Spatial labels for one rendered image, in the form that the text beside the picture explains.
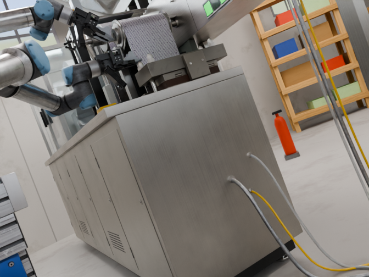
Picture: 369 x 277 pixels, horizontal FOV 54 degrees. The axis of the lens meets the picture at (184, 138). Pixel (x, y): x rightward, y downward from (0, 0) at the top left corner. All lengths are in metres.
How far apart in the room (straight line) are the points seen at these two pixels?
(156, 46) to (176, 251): 0.95
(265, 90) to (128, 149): 5.77
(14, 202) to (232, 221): 0.89
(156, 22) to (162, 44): 0.11
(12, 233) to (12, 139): 3.82
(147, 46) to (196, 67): 0.30
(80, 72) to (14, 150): 3.20
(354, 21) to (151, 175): 0.89
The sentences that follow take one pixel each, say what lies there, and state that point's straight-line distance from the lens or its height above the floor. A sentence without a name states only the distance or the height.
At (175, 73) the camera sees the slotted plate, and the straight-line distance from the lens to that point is 1.57.
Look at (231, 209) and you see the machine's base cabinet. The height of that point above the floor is 0.35.
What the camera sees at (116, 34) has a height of 1.24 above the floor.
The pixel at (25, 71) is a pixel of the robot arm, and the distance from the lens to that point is 1.21.
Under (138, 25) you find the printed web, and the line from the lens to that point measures 1.80.
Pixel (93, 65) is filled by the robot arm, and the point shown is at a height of 1.12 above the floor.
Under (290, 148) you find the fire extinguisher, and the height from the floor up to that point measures 0.11.
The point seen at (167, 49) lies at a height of 1.11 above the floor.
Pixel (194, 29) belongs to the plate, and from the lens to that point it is 1.84.
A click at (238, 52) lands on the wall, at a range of 6.81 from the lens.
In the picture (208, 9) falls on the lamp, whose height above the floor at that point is 1.18.
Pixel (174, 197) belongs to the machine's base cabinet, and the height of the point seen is 0.49.
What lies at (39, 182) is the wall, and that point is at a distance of 4.73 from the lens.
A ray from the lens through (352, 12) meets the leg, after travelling 1.42.
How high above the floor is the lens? 0.73
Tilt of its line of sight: 1 degrees down
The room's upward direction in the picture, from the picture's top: 21 degrees counter-clockwise
